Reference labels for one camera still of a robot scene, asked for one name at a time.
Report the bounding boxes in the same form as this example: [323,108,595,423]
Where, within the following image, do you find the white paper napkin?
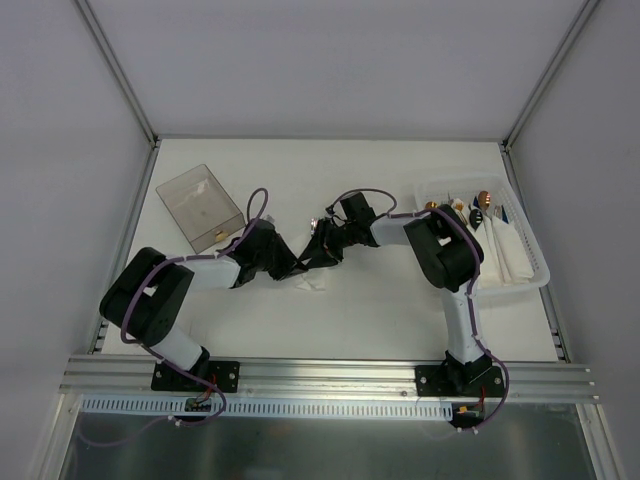
[293,268,342,292]

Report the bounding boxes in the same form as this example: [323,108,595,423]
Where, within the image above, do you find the ornate silver fork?
[310,217,323,235]

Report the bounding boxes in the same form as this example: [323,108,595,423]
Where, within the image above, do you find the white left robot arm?
[99,220,307,390]

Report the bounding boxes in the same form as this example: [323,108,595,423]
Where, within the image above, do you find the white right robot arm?
[299,190,486,396]

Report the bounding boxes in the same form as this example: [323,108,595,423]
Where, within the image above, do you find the smoked clear plastic box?
[156,164,246,254]

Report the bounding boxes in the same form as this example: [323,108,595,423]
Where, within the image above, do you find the white plastic basket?
[413,172,550,297]

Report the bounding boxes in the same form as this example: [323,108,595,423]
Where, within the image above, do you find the folded white napkins stack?
[462,207,534,289]

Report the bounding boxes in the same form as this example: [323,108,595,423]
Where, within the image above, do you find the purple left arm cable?
[74,187,272,446]

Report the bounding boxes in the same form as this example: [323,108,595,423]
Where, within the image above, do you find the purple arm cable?
[74,187,272,446]
[324,187,511,436]

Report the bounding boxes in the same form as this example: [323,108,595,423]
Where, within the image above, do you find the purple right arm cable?
[324,187,511,436]

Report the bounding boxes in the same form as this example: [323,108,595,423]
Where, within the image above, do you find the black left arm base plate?
[150,360,241,393]

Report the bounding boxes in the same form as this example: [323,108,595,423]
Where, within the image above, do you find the left aluminium frame post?
[72,0,158,147]

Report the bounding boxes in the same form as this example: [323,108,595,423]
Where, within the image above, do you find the aluminium frame post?
[72,0,158,147]
[502,0,601,152]

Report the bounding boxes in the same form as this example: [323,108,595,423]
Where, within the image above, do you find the right aluminium frame post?
[502,0,601,152]

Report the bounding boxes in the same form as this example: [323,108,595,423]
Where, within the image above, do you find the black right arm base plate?
[414,363,505,398]

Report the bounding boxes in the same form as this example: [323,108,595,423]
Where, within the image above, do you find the white slotted cable duct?
[80,395,453,422]

